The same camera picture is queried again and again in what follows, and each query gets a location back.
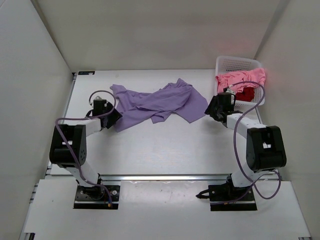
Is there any purple t shirt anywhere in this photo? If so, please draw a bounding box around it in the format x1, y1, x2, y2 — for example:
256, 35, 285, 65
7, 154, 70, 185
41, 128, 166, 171
110, 78, 208, 133

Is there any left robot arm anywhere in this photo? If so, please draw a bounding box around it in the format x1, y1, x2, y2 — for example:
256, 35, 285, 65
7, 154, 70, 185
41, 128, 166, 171
49, 98, 122, 200

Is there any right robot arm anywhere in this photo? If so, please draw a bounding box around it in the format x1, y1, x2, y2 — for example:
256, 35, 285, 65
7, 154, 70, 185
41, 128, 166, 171
205, 92, 287, 200

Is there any red t shirt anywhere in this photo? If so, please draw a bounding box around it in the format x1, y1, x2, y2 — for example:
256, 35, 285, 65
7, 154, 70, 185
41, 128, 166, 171
235, 87, 255, 102

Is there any pink t shirt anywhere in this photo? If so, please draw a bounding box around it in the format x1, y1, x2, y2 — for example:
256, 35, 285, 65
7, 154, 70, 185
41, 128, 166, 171
215, 68, 266, 93

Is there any white plastic laundry basket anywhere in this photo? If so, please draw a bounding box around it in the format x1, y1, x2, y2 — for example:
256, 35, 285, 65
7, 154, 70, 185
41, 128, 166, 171
215, 56, 265, 108

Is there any dark label sticker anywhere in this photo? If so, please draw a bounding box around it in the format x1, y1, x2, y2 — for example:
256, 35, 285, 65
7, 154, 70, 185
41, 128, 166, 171
77, 71, 95, 76

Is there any aluminium rail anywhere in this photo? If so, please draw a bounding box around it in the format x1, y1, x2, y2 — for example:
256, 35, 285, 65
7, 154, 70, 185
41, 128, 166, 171
101, 174, 228, 181

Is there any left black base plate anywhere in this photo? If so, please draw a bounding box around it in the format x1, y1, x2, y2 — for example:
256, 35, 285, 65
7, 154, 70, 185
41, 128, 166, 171
73, 185, 121, 210

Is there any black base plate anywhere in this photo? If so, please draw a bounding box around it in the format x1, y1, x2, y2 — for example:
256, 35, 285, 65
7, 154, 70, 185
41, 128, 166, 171
73, 185, 121, 210
196, 182, 258, 212

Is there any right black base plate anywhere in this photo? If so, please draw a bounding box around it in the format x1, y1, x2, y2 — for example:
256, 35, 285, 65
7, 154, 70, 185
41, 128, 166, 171
196, 182, 258, 212

